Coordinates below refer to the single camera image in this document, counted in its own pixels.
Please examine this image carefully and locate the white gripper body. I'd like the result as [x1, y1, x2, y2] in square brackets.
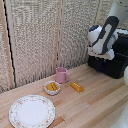
[88, 45, 116, 62]

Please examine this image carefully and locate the yellow-orange rectangular block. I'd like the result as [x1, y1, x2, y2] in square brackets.
[69, 81, 85, 93]

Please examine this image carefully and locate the black air fryer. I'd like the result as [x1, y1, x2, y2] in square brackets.
[87, 28, 128, 80]

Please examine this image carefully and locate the pink mug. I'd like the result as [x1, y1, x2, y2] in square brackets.
[54, 67, 72, 85]

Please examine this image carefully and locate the yellow food piece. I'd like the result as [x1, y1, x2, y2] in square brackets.
[46, 82, 59, 92]

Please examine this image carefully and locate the small white bowl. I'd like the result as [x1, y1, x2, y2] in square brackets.
[43, 80, 62, 96]

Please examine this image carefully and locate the woven room divider screen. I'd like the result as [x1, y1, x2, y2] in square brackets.
[0, 0, 128, 94]

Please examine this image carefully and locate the white floral-rim plate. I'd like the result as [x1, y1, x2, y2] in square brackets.
[8, 94, 57, 128]

